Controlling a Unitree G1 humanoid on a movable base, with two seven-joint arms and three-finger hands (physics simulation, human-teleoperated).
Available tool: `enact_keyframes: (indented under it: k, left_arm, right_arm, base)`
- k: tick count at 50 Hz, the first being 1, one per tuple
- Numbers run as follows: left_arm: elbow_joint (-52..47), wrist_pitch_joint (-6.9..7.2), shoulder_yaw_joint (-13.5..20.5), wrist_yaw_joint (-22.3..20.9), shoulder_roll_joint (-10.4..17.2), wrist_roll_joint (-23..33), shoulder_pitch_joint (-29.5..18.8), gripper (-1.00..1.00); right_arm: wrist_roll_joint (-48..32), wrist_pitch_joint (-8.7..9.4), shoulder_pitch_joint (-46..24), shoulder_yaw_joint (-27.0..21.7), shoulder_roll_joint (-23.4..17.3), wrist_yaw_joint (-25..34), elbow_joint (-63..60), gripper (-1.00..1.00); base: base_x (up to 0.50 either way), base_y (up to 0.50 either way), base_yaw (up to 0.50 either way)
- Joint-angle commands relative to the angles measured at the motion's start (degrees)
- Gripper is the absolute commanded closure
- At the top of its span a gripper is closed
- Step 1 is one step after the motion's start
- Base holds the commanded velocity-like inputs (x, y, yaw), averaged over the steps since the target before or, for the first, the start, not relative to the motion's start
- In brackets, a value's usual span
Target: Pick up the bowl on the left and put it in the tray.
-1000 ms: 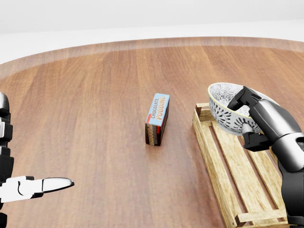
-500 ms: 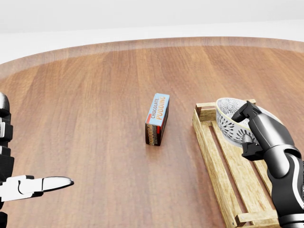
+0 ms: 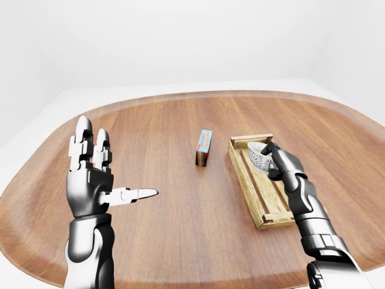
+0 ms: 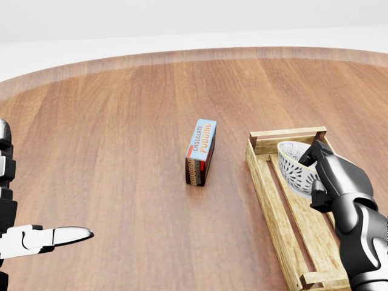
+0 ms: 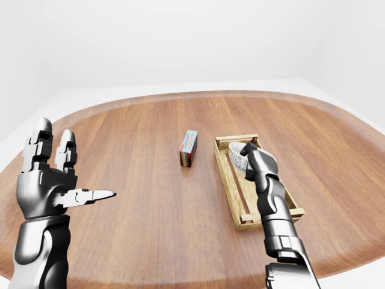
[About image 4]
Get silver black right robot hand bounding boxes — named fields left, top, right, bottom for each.
left=299, top=139, right=375, bottom=214

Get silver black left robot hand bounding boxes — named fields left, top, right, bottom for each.
left=0, top=118, right=95, bottom=291

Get wooden slat tray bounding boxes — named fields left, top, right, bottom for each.
left=245, top=126, right=356, bottom=291

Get chocolate pudding box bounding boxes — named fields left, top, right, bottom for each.
left=185, top=118, right=218, bottom=187

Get white bowl with black pattern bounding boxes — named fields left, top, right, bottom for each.
left=276, top=141, right=323, bottom=201

